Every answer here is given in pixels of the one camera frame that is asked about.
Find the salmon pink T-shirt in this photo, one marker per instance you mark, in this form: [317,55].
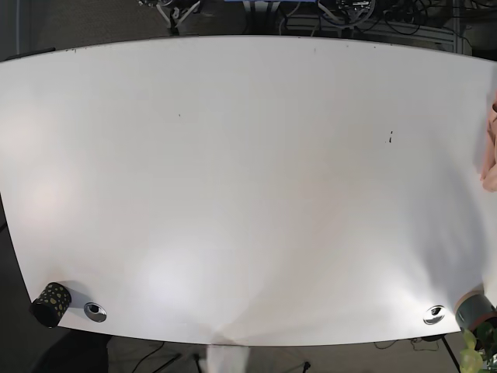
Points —
[488,169]

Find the left silver table grommet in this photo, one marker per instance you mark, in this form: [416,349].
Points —
[95,312]

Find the silver table grommet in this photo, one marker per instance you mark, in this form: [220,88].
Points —
[434,314]
[95,312]

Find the right silver table grommet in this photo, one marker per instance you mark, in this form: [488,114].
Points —
[434,314]

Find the black dotted cup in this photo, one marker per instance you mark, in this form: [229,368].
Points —
[50,306]

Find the grey plant pot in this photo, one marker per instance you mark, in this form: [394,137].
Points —
[473,309]

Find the green potted plant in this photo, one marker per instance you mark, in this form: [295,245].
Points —
[479,354]

